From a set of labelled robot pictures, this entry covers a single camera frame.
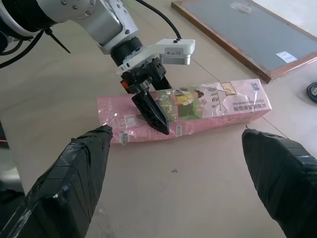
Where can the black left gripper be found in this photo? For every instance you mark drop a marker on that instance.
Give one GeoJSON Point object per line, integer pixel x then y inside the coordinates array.
{"type": "Point", "coordinates": [144, 77]}

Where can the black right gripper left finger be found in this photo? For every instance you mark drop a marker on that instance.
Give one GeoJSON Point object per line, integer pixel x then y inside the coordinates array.
{"type": "Point", "coordinates": [62, 188]}

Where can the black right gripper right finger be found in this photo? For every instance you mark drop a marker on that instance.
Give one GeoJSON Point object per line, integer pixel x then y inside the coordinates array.
{"type": "Point", "coordinates": [284, 178]}

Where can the long pink printed box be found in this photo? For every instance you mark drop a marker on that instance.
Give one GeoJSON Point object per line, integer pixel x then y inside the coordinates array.
{"type": "Point", "coordinates": [223, 106]}

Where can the black round object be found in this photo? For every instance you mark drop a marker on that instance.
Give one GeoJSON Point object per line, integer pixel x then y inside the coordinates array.
{"type": "Point", "coordinates": [312, 91]}

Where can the wood-framed grey board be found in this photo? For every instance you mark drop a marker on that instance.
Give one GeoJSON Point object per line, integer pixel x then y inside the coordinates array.
{"type": "Point", "coordinates": [247, 32]}

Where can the white sticker label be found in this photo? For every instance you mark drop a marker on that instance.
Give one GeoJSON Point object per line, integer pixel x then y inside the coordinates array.
{"type": "Point", "coordinates": [286, 56]}

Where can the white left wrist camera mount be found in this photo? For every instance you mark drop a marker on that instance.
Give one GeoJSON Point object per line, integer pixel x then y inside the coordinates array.
{"type": "Point", "coordinates": [173, 45]}

